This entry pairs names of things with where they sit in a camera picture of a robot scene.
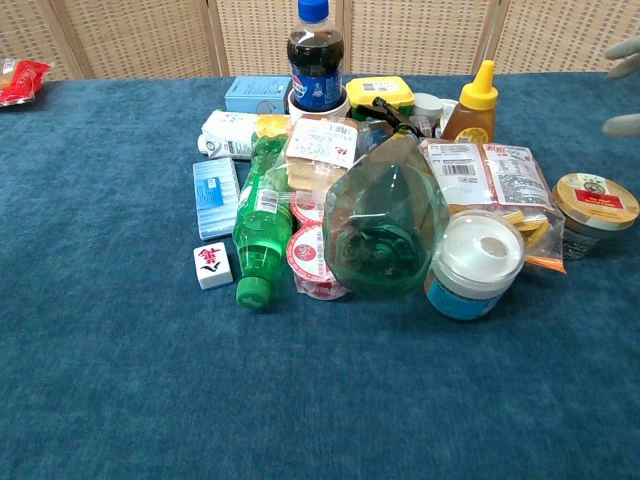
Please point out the grey round can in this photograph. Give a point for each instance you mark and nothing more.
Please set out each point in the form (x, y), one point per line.
(427, 107)

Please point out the blue tissue pack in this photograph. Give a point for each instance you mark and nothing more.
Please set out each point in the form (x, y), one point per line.
(215, 197)

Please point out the light blue carton box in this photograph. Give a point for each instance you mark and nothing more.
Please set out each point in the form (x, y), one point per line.
(255, 94)

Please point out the white mahjong tile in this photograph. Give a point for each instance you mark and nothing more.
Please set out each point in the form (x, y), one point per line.
(213, 265)

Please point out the cola bottle with blue cap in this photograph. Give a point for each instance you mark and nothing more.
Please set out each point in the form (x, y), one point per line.
(315, 65)

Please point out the red and white jelly cup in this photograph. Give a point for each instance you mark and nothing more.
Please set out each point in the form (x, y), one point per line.
(312, 262)
(306, 207)

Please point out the packaged crackers with white label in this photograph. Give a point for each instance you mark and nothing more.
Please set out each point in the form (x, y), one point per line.
(320, 155)

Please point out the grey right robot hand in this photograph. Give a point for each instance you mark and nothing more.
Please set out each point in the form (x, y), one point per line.
(622, 125)

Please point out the blue tablecloth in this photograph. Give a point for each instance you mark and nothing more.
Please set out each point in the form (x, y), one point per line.
(150, 375)

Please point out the white milk carton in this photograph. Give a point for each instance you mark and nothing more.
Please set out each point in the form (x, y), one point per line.
(227, 134)

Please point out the yellow lidded box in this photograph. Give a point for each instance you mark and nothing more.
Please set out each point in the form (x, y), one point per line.
(380, 92)

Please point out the large clear green spray bottle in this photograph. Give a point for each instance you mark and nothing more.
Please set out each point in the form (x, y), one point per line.
(385, 220)

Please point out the white lidded jar blue label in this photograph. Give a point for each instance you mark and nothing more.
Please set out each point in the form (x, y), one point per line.
(470, 272)

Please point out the honey bottle with yellow cap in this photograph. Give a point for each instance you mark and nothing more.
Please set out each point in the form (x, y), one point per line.
(470, 117)

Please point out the green plastic soda bottle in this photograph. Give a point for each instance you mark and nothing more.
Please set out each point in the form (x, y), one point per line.
(260, 220)

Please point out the gold lidded glass jar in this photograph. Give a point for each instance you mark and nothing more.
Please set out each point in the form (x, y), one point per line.
(592, 212)

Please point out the clear bag of yellow snacks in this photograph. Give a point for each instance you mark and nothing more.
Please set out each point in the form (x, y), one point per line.
(500, 175)

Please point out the woven rattan folding screen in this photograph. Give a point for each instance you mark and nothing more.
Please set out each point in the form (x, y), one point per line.
(150, 35)

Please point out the red snack packet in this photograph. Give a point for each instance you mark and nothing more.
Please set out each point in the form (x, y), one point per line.
(20, 80)

